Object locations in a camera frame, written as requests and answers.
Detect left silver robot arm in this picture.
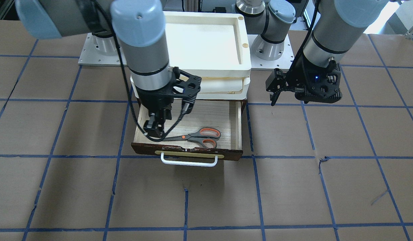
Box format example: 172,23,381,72
235,0,387,106

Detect wooden drawer with white handle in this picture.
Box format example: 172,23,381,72
131,100,244,167

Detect upper white plastic tray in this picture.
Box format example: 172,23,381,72
164,12,251,78

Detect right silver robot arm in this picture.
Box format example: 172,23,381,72
15,0,175,138

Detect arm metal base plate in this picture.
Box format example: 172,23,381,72
250,33,295,71
78,33,121,67

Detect orange grey scissors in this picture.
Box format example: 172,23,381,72
163,128,221,148

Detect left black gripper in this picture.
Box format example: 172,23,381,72
266,57,342,106

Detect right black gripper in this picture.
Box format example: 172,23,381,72
140,67,175,138

